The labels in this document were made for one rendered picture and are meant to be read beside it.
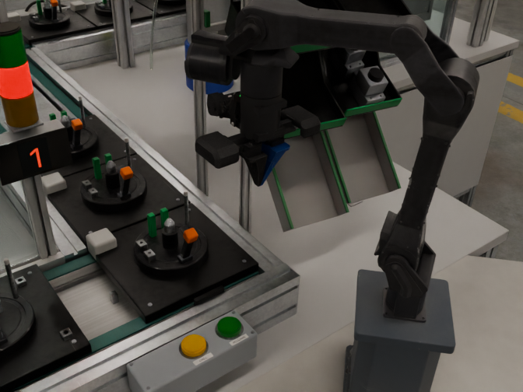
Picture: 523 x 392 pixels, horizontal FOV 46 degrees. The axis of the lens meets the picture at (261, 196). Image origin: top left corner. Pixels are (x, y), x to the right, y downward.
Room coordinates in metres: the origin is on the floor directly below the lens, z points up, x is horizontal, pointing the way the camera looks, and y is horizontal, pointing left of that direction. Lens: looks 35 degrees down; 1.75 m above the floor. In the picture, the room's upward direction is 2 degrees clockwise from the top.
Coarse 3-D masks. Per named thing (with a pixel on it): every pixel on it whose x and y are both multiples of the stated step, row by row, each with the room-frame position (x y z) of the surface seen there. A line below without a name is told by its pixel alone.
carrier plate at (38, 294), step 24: (0, 288) 0.80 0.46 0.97; (24, 288) 0.80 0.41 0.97; (48, 288) 0.81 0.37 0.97; (48, 312) 0.75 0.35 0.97; (48, 336) 0.69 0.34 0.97; (0, 360) 0.64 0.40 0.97; (24, 360) 0.64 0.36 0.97; (48, 360) 0.65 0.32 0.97; (72, 360) 0.66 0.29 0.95; (0, 384) 0.60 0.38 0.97
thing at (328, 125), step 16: (304, 64) 1.17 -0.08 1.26; (320, 64) 1.12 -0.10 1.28; (288, 80) 1.12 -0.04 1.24; (304, 80) 1.13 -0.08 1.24; (320, 80) 1.12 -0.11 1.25; (288, 96) 1.08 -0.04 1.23; (304, 96) 1.09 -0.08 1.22; (320, 96) 1.09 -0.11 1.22; (320, 112) 1.06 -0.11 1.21; (336, 112) 1.06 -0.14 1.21; (320, 128) 1.01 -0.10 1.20
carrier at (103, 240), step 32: (160, 224) 0.98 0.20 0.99; (192, 224) 1.01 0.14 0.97; (96, 256) 0.90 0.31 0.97; (128, 256) 0.90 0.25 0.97; (160, 256) 0.88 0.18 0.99; (192, 256) 0.87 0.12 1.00; (224, 256) 0.91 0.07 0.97; (128, 288) 0.81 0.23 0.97; (160, 288) 0.82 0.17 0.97; (192, 288) 0.82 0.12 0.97
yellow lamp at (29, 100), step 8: (32, 96) 0.88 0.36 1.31; (8, 104) 0.86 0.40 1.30; (16, 104) 0.86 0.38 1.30; (24, 104) 0.87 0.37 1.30; (32, 104) 0.88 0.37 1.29; (8, 112) 0.87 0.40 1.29; (16, 112) 0.86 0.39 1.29; (24, 112) 0.87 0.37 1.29; (32, 112) 0.88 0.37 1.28; (8, 120) 0.87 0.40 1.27; (16, 120) 0.86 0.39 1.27; (24, 120) 0.87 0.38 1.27; (32, 120) 0.87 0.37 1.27
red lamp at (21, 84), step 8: (24, 64) 0.88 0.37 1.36; (0, 72) 0.86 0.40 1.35; (8, 72) 0.86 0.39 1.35; (16, 72) 0.87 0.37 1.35; (24, 72) 0.88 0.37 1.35; (0, 80) 0.87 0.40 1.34; (8, 80) 0.86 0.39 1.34; (16, 80) 0.87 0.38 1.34; (24, 80) 0.87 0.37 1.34; (0, 88) 0.87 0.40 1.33; (8, 88) 0.86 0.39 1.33; (16, 88) 0.87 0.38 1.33; (24, 88) 0.87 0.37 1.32; (32, 88) 0.89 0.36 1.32; (8, 96) 0.86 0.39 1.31; (16, 96) 0.86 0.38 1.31; (24, 96) 0.87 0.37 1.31
